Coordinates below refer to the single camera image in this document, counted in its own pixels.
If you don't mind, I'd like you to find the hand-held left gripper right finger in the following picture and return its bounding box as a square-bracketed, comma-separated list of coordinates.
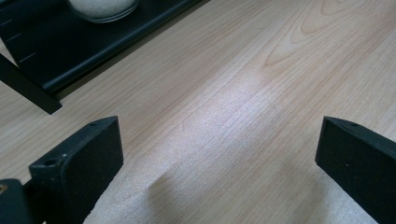
[315, 116, 396, 224]

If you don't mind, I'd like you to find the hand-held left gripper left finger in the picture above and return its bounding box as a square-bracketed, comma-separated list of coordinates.
[28, 116, 125, 224]

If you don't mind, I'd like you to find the flat-lid jar of white granules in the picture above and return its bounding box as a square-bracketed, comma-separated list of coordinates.
[66, 0, 140, 24]

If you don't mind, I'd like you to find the black two-tier metal rack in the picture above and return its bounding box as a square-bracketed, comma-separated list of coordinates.
[0, 0, 204, 116]

